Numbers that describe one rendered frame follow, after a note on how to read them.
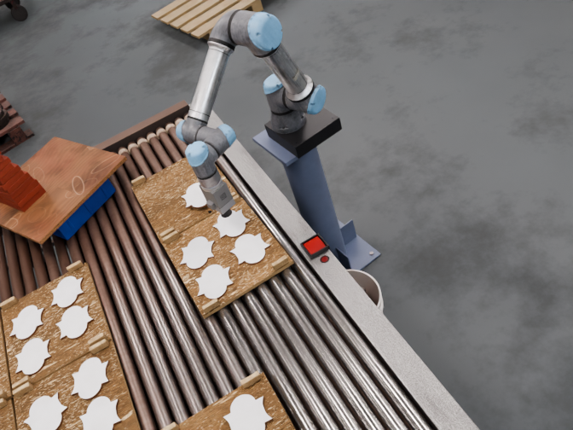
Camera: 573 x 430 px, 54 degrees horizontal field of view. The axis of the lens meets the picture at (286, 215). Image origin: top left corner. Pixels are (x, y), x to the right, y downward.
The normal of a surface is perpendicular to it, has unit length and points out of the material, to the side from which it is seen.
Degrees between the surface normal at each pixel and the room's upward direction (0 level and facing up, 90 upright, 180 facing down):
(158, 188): 0
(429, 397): 0
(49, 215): 0
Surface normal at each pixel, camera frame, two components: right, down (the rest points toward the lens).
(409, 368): -0.25, -0.67
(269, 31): 0.73, 0.24
